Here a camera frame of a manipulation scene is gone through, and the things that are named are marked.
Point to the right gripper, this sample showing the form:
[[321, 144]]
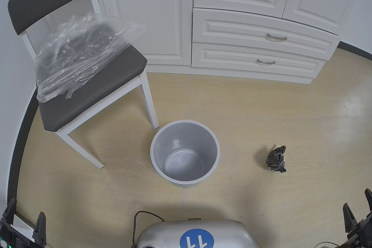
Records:
[[363, 233]]

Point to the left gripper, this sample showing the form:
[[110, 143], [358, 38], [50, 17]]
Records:
[[7, 236]]

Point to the black plastic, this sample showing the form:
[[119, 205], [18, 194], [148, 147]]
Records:
[[276, 159]]

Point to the clear plastic bag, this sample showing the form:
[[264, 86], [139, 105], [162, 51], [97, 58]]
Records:
[[81, 52]]

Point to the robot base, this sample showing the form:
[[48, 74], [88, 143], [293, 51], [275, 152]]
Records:
[[162, 235]]

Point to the white trash bin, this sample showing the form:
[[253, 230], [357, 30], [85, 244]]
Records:
[[186, 153]]

